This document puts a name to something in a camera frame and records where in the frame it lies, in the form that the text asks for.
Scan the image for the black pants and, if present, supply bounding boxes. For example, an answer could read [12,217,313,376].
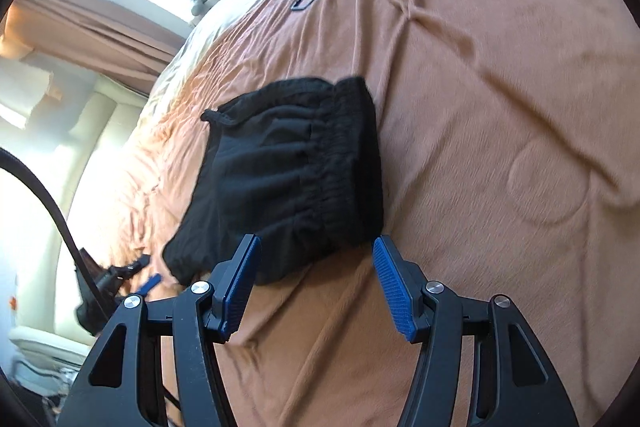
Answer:
[163,77,384,285]

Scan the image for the orange bed blanket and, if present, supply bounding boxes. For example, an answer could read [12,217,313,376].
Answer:
[74,0,639,426]

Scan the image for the pink brown curtain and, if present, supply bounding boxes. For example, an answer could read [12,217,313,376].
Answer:
[8,0,184,94]

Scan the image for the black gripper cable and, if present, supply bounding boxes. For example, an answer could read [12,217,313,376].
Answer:
[0,146,109,323]

